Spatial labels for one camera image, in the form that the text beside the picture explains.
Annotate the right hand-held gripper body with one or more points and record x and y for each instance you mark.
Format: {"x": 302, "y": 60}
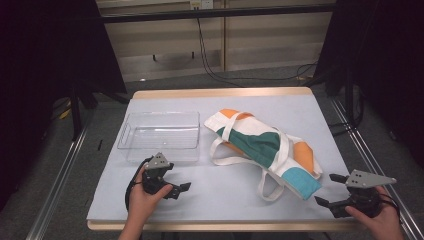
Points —
{"x": 365, "y": 200}

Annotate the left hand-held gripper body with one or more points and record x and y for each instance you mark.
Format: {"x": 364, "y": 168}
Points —
{"x": 155, "y": 178}

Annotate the white tote bag colour patches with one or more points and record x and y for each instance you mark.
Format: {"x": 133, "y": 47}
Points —
{"x": 258, "y": 145}

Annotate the person's right hand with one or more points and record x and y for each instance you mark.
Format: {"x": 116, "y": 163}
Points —
{"x": 383, "y": 220}

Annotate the person's left hand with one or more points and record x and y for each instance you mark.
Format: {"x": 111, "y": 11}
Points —
{"x": 141, "y": 205}

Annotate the clear plastic storage box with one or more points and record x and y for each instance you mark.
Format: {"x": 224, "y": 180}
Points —
{"x": 160, "y": 136}

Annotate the light blue table mat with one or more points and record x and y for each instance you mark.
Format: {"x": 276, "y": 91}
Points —
{"x": 226, "y": 203}

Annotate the small black floor item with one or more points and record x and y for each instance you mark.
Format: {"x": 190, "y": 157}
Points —
{"x": 99, "y": 145}

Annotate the black metal stand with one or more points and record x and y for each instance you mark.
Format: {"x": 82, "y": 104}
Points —
{"x": 76, "y": 113}
{"x": 349, "y": 96}

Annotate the wooden table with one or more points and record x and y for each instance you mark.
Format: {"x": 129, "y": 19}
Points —
{"x": 216, "y": 92}

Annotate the black curtain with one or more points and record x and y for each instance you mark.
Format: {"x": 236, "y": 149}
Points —
{"x": 40, "y": 66}
{"x": 386, "y": 66}

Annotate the aluminium floor rail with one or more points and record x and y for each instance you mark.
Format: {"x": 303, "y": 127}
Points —
{"x": 370, "y": 156}
{"x": 55, "y": 190}

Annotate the black horizontal frame bar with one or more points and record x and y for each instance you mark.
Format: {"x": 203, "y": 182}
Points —
{"x": 216, "y": 13}

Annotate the white wall socket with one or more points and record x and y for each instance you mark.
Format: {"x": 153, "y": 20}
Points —
{"x": 201, "y": 4}

